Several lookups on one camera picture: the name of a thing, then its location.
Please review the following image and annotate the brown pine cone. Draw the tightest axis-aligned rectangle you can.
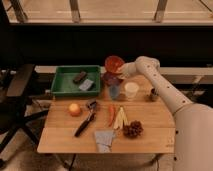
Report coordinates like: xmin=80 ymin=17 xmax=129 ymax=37
xmin=123 ymin=121 xmax=143 ymax=138

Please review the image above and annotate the orange apple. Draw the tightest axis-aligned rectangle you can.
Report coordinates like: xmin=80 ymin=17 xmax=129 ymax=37
xmin=69 ymin=103 xmax=81 ymax=117

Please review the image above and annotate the green plastic tray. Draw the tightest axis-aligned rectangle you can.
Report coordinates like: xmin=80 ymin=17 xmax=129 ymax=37
xmin=51 ymin=65 xmax=101 ymax=97

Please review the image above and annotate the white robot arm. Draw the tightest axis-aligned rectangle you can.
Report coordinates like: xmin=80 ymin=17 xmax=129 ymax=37
xmin=116 ymin=56 xmax=213 ymax=171

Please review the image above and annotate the red bowl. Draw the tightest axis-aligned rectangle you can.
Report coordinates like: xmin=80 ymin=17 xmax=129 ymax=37
xmin=105 ymin=55 xmax=125 ymax=74

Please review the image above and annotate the grey sponge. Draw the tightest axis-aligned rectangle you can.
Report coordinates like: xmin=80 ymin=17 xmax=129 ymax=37
xmin=79 ymin=79 xmax=94 ymax=91

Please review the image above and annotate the black peeler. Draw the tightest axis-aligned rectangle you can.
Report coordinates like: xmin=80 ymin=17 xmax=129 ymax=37
xmin=74 ymin=100 xmax=97 ymax=137

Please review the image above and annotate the black office chair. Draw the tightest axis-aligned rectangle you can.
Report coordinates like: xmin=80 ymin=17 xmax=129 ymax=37
xmin=0 ymin=63 xmax=50 ymax=169

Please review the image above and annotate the orange carrot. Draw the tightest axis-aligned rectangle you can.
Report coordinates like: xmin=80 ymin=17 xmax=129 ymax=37
xmin=108 ymin=105 xmax=115 ymax=126

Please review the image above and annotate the small metal cup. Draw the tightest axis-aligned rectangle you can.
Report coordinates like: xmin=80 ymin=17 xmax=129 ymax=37
xmin=149 ymin=88 xmax=159 ymax=102

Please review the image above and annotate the white cup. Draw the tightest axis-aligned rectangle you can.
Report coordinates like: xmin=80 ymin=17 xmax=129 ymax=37
xmin=124 ymin=82 xmax=139 ymax=100

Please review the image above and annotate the grey folded cloth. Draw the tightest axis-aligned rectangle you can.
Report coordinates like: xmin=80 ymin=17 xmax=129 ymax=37
xmin=94 ymin=130 xmax=115 ymax=153

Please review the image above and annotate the dark brown bar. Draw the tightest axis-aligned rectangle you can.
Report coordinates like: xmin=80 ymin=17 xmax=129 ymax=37
xmin=73 ymin=71 xmax=87 ymax=84

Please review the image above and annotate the blue cup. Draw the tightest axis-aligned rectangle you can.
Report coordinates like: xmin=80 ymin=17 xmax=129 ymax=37
xmin=109 ymin=85 xmax=120 ymax=100

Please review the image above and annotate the purple bowl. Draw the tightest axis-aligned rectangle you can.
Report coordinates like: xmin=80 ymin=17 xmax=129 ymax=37
xmin=102 ymin=72 xmax=123 ymax=86

